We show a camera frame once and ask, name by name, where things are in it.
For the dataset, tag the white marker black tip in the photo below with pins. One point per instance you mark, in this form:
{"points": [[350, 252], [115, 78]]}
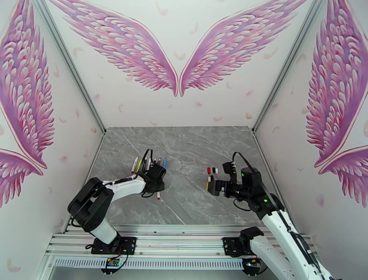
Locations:
{"points": [[149, 162]]}

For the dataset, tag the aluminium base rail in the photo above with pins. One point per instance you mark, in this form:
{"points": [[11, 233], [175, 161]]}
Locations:
{"points": [[178, 241]]}

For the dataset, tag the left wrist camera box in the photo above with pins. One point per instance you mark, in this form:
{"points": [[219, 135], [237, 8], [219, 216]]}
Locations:
{"points": [[158, 171]]}

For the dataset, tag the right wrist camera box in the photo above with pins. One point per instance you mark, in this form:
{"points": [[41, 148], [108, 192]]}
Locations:
{"points": [[229, 168]]}

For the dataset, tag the black mounting plate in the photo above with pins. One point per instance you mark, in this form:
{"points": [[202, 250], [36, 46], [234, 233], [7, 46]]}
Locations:
{"points": [[230, 244], [129, 244]]}

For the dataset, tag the left aluminium frame post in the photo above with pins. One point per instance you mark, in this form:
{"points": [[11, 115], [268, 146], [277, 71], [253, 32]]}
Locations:
{"points": [[72, 69]]}

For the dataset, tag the yellow highlighter pen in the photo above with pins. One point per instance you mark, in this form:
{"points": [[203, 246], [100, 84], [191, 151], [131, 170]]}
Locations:
{"points": [[140, 164]]}

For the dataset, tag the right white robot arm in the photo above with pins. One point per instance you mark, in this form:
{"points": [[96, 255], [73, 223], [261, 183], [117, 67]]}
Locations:
{"points": [[281, 241]]}

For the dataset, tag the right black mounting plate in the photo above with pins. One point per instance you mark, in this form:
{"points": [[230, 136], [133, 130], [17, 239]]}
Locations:
{"points": [[230, 244]]}

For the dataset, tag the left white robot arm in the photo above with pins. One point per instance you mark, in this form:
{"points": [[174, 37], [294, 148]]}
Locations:
{"points": [[89, 204]]}

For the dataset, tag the right small circuit board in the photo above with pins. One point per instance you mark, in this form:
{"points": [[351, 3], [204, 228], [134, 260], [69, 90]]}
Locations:
{"points": [[251, 262]]}

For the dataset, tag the left small circuit board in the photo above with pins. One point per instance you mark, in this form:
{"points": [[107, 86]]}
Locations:
{"points": [[112, 262]]}

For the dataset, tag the aluminium frame post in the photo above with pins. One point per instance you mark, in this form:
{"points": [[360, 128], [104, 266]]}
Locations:
{"points": [[285, 69], [72, 69]]}

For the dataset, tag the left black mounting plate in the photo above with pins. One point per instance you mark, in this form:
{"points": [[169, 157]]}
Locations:
{"points": [[129, 244]]}

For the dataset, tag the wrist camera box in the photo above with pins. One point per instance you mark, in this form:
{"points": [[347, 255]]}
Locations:
{"points": [[158, 171], [229, 168]]}

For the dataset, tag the right aluminium frame post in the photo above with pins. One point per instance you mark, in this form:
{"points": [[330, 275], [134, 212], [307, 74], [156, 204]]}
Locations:
{"points": [[285, 69]]}

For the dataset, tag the small circuit board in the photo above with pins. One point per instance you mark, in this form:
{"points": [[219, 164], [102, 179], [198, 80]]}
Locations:
{"points": [[251, 262], [112, 262]]}

